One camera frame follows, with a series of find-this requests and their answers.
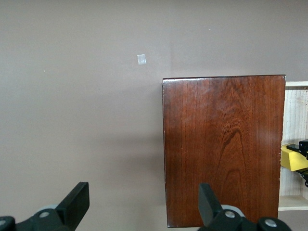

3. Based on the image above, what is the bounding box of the yellow block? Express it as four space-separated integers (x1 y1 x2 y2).
280 143 308 172

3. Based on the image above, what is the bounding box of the light wood drawer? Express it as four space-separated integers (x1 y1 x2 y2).
278 81 308 212

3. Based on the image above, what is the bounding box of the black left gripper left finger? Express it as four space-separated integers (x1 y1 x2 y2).
0 182 90 231

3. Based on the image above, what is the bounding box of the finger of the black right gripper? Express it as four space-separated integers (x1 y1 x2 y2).
286 138 308 155
292 168 308 188

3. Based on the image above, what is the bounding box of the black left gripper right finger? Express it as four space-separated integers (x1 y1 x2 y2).
197 182 293 231

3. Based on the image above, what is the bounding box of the dark brown wooden cabinet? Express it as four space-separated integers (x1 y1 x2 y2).
160 74 286 229

